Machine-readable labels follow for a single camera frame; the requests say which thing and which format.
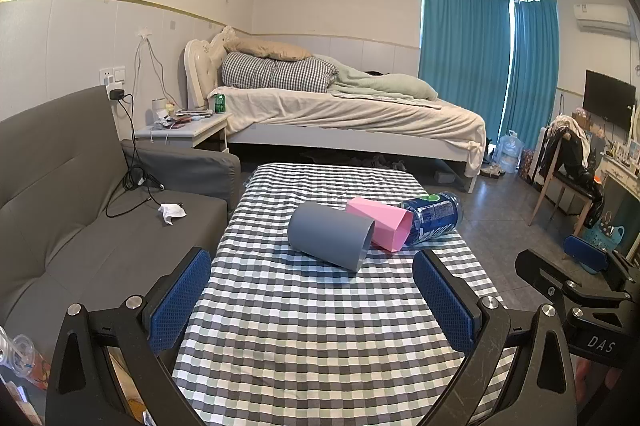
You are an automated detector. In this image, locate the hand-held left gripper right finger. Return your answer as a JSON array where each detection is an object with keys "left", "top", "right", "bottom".
[{"left": 412, "top": 248, "right": 593, "bottom": 426}]

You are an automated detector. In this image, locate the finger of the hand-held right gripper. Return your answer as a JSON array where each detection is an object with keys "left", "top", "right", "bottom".
[
  {"left": 563, "top": 235, "right": 640, "bottom": 294},
  {"left": 515, "top": 248, "right": 633, "bottom": 322}
]

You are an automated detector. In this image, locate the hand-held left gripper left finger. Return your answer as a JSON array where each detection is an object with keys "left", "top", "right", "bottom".
[{"left": 45, "top": 247, "right": 213, "bottom": 426}]

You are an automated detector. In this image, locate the grey cup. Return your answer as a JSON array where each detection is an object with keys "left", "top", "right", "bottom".
[{"left": 287, "top": 201, "right": 376, "bottom": 273}]

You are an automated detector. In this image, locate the pink cup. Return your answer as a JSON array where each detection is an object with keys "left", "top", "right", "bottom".
[{"left": 346, "top": 197, "right": 415, "bottom": 252}]

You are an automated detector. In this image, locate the clear plastic cup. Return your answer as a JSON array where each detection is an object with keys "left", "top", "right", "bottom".
[{"left": 0, "top": 326, "right": 51, "bottom": 392}]

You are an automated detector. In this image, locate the person's right hand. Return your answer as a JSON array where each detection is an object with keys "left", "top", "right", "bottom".
[{"left": 575, "top": 356, "right": 622, "bottom": 407}]

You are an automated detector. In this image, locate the blue plastic basket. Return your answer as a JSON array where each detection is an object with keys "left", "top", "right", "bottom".
[{"left": 580, "top": 223, "right": 626, "bottom": 274}]

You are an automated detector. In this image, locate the wooden chair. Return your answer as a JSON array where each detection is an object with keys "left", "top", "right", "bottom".
[{"left": 529, "top": 126, "right": 601, "bottom": 232}]

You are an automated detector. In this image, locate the white dresser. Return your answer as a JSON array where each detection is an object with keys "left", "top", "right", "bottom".
[{"left": 599, "top": 146, "right": 640, "bottom": 229}]

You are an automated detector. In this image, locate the blue plastic bottle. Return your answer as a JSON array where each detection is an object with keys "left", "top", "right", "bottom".
[{"left": 397, "top": 191, "right": 463, "bottom": 246}]

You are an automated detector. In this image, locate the crumpled white tissue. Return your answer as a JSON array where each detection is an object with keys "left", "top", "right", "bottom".
[{"left": 156, "top": 202, "right": 188, "bottom": 225}]

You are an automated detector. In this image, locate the clothes pile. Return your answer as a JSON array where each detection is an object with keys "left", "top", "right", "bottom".
[{"left": 542, "top": 113, "right": 607, "bottom": 227}]

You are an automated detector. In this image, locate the clear water jug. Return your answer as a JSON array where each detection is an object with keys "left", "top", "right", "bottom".
[{"left": 497, "top": 130, "right": 523, "bottom": 174}]

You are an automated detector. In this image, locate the checkered tablecloth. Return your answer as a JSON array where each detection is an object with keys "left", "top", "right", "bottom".
[{"left": 172, "top": 163, "right": 516, "bottom": 426}]

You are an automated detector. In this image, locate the grey sofa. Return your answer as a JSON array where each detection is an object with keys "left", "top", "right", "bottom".
[{"left": 0, "top": 85, "right": 242, "bottom": 357}]

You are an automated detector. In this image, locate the black television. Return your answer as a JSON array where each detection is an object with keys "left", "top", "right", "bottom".
[{"left": 583, "top": 70, "right": 637, "bottom": 132}]

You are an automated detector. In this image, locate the white nightstand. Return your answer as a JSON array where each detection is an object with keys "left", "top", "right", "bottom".
[{"left": 134, "top": 111, "right": 232, "bottom": 153}]

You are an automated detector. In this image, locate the narrow teal curtain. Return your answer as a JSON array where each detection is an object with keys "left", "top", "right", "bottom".
[{"left": 510, "top": 0, "right": 560, "bottom": 142}]

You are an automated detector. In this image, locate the white bed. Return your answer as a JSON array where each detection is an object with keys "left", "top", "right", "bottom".
[{"left": 184, "top": 25, "right": 488, "bottom": 193}]

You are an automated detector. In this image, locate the pale green blanket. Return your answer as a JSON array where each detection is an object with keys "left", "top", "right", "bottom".
[{"left": 327, "top": 55, "right": 438, "bottom": 101}]

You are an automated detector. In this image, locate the wide teal curtain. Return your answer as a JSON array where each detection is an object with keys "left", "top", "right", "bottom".
[{"left": 419, "top": 0, "right": 512, "bottom": 138}]

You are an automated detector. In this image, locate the white air conditioner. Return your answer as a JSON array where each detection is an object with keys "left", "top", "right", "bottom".
[{"left": 572, "top": 2, "right": 632, "bottom": 38}]

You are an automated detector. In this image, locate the checkered quilt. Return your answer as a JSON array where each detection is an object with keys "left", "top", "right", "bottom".
[{"left": 220, "top": 53, "right": 338, "bottom": 93}]

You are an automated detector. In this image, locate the beige pillow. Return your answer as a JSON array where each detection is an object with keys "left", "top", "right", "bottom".
[{"left": 224, "top": 35, "right": 313, "bottom": 61}]

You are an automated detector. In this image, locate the black charger cable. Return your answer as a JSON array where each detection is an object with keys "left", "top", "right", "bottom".
[{"left": 106, "top": 89, "right": 166, "bottom": 219}]

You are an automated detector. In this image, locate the white wall outlet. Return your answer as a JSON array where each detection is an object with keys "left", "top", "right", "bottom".
[{"left": 101, "top": 66, "right": 127, "bottom": 90}]

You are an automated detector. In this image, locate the white wall cable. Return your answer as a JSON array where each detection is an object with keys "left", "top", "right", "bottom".
[{"left": 135, "top": 26, "right": 177, "bottom": 107}]

